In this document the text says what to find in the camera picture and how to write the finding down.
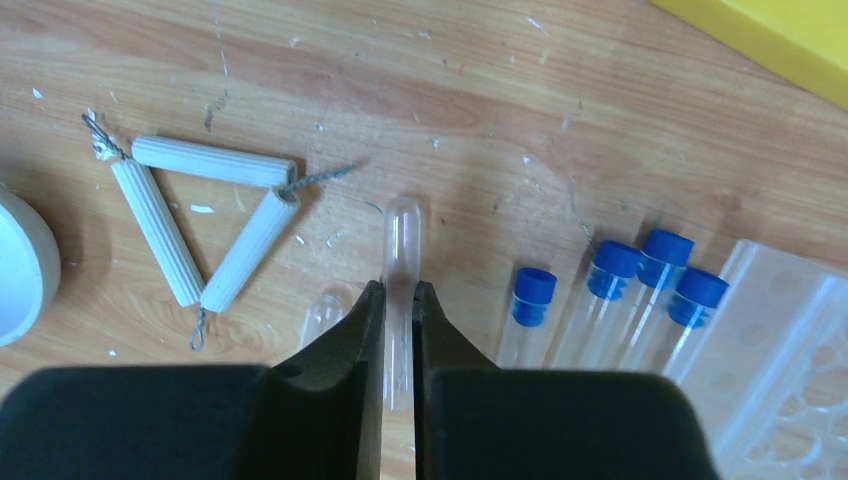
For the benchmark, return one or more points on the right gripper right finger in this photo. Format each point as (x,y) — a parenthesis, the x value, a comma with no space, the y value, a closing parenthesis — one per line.
(475,420)

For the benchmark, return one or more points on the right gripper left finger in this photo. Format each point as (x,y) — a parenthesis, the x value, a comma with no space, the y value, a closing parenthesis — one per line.
(316,415)

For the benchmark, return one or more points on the clear test tube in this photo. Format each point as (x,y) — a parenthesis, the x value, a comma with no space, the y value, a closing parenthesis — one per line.
(400,277)
(323,314)

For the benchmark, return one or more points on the blue capped tube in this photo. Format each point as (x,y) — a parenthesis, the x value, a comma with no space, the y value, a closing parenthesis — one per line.
(687,315)
(665,256)
(588,333)
(523,338)

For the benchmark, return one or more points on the white clay triangle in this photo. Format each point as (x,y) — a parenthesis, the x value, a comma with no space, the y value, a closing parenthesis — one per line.
(210,215)

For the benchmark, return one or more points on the clear plastic tube rack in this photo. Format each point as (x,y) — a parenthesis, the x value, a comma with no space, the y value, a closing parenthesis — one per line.
(768,376)

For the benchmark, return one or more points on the white evaporating dish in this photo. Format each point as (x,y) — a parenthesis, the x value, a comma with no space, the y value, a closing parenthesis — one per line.
(30,267)

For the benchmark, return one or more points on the yellow test tube rack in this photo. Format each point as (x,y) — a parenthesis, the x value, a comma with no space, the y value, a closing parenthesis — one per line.
(803,42)

